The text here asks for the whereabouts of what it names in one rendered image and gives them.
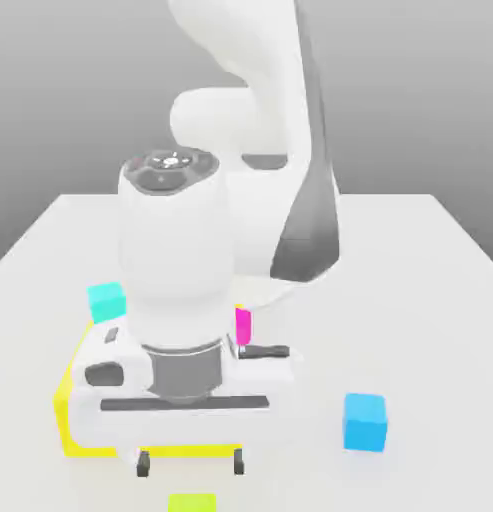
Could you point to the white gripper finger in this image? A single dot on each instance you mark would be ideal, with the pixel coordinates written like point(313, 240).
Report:
point(238, 462)
point(143, 464)

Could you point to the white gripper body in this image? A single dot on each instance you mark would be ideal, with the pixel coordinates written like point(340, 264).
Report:
point(182, 428)

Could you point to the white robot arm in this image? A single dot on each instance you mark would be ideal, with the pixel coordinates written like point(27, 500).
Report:
point(178, 248)

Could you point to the small lime cube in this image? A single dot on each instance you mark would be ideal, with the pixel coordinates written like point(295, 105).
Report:
point(192, 504)

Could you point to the small magenta cube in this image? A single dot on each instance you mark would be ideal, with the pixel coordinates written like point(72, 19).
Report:
point(242, 326)

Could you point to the small blue cube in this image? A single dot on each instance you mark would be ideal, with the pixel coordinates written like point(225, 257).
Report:
point(364, 424)

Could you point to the small cyan cube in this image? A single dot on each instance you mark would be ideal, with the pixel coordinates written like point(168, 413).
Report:
point(106, 303)

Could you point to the large yellow box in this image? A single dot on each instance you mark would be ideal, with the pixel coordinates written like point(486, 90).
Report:
point(62, 420)

